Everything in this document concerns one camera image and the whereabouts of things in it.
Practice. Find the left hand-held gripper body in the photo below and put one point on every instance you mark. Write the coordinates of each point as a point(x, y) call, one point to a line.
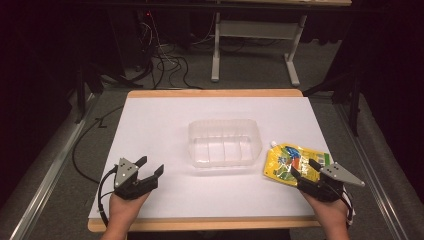
point(128, 180)

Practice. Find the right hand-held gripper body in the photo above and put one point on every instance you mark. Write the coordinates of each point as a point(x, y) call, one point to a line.
point(328, 183)

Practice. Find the yellow spouted drink pouch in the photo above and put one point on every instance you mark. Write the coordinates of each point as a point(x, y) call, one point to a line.
point(283, 165)

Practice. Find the clear plastic container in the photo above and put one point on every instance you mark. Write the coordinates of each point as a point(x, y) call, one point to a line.
point(224, 143)

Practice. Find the person's right hand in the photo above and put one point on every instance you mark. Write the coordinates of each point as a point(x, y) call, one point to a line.
point(328, 211)

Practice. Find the person's left hand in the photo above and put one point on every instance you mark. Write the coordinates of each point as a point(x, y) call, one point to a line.
point(125, 210)

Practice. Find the white table mat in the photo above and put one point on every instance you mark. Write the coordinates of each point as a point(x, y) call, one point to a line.
point(213, 186)

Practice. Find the black metal stand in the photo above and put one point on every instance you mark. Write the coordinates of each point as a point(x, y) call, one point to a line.
point(80, 90)
point(353, 96)

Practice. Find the metal floor rail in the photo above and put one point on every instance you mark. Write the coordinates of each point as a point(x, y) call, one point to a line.
point(50, 170)
point(370, 173)

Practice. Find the white desk frame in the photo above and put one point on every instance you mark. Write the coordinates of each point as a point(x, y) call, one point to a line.
point(256, 30)

